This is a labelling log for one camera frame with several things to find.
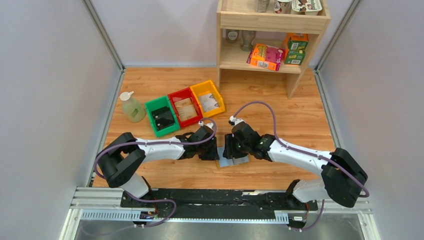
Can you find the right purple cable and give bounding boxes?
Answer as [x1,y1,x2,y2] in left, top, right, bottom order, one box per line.
[231,100,371,232]

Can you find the clear glass cup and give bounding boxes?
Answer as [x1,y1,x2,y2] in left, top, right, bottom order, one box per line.
[240,30,257,52]

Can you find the yellow plastic bin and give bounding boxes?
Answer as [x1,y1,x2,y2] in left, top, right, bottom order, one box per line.
[189,80,226,118]

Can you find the orange pink snack box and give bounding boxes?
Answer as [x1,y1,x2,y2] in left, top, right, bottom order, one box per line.
[246,43,285,72]

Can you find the aluminium frame rail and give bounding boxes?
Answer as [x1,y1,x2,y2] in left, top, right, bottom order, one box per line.
[60,187,380,240]

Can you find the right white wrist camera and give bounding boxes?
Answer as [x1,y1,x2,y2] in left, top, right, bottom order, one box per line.
[228,115,246,126]

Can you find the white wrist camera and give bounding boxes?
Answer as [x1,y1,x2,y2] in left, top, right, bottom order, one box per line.
[228,115,246,126]
[198,120,215,131]

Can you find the white cards in yellow bin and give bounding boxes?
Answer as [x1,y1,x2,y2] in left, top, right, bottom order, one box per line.
[198,93,220,113]

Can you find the red plastic bin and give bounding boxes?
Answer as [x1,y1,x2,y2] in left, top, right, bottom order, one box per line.
[167,87,203,128]

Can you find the green plastic bin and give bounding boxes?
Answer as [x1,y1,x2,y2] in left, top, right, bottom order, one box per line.
[144,95,181,138]

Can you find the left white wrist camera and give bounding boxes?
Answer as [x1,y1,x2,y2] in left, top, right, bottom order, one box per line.
[198,120,215,131]

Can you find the black cards in green bin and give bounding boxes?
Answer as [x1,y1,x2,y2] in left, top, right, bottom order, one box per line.
[151,106,175,131]

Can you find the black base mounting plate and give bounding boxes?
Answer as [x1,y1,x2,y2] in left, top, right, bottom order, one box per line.
[120,188,319,220]

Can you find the white printed cup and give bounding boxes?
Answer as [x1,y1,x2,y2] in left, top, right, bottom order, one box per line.
[273,0,292,14]

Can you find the wooden shelf unit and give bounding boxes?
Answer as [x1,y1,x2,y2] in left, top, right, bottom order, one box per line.
[215,0,332,98]

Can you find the green orange carton box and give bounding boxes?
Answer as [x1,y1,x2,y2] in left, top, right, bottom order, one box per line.
[282,32,309,66]

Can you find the green soap pump bottle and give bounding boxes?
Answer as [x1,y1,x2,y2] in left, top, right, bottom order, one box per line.
[119,91,146,123]

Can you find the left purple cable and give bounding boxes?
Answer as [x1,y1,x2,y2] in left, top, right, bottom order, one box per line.
[93,117,218,229]

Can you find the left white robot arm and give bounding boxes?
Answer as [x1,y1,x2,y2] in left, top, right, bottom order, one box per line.
[93,123,217,199]

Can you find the beige cards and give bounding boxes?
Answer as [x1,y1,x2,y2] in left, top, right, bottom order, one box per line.
[174,98,197,122]

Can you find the purple cable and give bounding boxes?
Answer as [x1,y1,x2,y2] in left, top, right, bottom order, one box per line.
[231,100,371,232]
[93,117,218,229]

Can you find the white food tub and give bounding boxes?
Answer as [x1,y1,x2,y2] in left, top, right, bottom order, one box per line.
[290,0,323,16]

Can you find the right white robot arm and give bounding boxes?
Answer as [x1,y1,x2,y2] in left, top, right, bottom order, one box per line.
[224,120,369,208]

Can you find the yellow leather card holder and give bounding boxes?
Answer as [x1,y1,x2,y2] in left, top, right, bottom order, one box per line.
[215,146,250,169]

